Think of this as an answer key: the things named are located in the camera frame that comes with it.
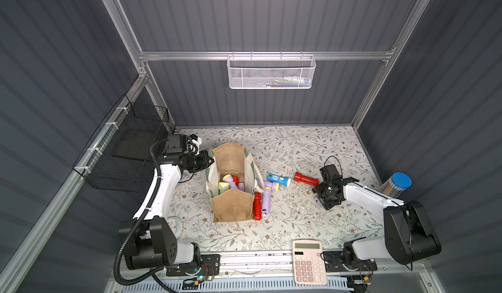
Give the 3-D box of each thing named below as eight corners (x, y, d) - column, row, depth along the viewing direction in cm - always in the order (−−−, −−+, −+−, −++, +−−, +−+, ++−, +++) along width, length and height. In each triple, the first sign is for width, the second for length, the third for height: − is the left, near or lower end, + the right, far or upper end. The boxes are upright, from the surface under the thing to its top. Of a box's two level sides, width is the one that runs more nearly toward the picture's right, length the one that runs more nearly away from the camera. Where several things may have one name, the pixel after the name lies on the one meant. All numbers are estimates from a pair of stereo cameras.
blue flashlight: (266, 182, 99) (266, 177, 95) (268, 176, 101) (269, 171, 97) (289, 189, 96) (290, 185, 93) (291, 183, 98) (292, 179, 95)
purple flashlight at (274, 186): (263, 187, 96) (263, 184, 93) (265, 181, 98) (265, 178, 95) (278, 192, 94) (278, 189, 91) (280, 186, 96) (280, 183, 94)
